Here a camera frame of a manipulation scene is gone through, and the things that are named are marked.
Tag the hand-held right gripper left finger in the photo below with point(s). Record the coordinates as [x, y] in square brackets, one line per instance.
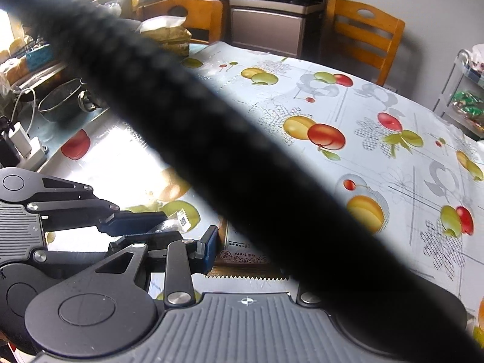
[210, 251]

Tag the shiny metal pot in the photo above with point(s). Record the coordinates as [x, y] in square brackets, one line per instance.
[86, 102]

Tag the orange wooden chair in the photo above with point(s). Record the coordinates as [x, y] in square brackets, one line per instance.
[385, 22]
[204, 15]

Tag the clear plastic snack packet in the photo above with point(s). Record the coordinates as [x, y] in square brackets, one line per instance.
[181, 219]

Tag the clear acrylic rack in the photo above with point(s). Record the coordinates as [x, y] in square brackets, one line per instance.
[453, 83]

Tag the fruit print tablecloth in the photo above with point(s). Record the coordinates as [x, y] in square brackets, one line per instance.
[378, 166]

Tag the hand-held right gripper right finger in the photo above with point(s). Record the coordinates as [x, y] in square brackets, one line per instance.
[308, 298]

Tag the white plastic bag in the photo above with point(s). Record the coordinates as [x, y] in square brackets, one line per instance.
[478, 60]

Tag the pile of green candies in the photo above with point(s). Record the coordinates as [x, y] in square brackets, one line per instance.
[469, 104]

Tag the bread loaf bag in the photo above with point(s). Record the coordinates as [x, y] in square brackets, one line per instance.
[15, 68]

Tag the light blue box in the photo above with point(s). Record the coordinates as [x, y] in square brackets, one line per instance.
[37, 58]

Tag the grey cabinet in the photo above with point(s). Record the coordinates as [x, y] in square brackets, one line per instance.
[264, 30]

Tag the metal strainer bowl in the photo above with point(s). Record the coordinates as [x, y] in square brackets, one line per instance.
[60, 106]

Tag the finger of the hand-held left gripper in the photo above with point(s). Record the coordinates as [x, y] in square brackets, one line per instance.
[151, 240]
[132, 222]

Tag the beige snack packet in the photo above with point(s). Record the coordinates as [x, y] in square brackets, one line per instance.
[245, 261]

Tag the white power adapter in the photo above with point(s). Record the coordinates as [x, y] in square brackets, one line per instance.
[37, 155]

